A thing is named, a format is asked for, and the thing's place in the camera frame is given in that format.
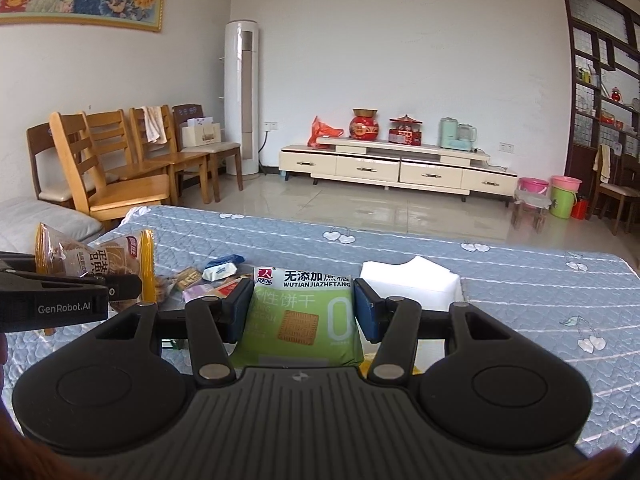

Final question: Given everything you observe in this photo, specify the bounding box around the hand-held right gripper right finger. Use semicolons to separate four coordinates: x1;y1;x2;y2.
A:
353;278;521;386

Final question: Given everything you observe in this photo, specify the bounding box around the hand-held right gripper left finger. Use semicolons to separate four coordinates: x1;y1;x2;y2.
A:
92;278;254;386

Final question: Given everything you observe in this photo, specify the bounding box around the blue white snack packet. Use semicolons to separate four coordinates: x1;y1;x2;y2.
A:
202;255;246;283

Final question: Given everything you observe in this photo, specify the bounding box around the orange bread packet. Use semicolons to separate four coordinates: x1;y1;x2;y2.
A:
34;224;157;311

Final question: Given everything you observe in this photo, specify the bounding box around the white bag of snacks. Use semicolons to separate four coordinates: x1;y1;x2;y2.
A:
359;255;468;373

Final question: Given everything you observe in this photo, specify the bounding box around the green biscuit packet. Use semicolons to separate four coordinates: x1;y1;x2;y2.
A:
230;266;365;367

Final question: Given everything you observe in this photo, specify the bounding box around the red orange snack packet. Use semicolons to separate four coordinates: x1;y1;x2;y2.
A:
215;275;246;296

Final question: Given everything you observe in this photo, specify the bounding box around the grey cushion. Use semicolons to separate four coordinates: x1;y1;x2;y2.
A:
0;196;103;256

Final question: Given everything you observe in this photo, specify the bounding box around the pink snack packet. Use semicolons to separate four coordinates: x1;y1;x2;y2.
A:
182;282;218;303

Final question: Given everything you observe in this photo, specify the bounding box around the brown snack packet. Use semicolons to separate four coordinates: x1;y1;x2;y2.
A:
172;267;201;291

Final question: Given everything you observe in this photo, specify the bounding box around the light wooden chair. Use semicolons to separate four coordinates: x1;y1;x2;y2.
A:
82;109;176;186
49;111;171;223
129;105;211;206

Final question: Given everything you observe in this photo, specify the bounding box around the dark wooden cushioned chair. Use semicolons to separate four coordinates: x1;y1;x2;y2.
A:
26;122;96;206
172;104;244;203

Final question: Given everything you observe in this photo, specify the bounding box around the blue quilted blanket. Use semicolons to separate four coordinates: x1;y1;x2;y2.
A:
0;204;640;461

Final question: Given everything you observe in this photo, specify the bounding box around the cream tv cabinet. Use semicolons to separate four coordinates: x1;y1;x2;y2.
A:
279;136;518;203

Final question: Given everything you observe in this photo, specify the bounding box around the white towel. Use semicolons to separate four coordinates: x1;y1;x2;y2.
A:
140;106;171;145

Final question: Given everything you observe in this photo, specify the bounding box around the white box on chair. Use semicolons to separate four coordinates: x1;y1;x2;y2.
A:
181;117;222;150

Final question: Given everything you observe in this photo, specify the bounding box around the red carousel ornament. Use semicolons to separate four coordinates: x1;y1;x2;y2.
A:
388;115;425;146

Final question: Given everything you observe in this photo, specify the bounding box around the red gold jar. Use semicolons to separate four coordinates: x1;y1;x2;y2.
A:
348;108;381;141

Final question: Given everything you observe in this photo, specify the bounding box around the red plastic bag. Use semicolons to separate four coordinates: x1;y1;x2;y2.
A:
307;116;345;150

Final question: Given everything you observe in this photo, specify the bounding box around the small wooden stool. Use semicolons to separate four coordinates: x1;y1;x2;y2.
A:
511;194;551;233

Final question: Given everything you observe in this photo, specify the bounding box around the mint green blender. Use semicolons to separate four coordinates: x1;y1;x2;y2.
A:
439;117;478;150

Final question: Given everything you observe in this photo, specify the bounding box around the pink plastic basin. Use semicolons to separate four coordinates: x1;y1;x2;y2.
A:
517;177;550;198

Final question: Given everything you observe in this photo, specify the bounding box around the white tower air conditioner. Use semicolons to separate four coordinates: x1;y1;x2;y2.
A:
223;20;262;177

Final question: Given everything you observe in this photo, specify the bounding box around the green bucket pink rim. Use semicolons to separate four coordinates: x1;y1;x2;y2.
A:
549;175;583;220

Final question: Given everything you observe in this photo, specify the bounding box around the cream hanging towel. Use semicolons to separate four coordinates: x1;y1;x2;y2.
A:
593;144;612;183

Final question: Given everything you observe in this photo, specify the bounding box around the dark wooden display shelf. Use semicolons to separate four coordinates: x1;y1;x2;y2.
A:
559;0;640;181

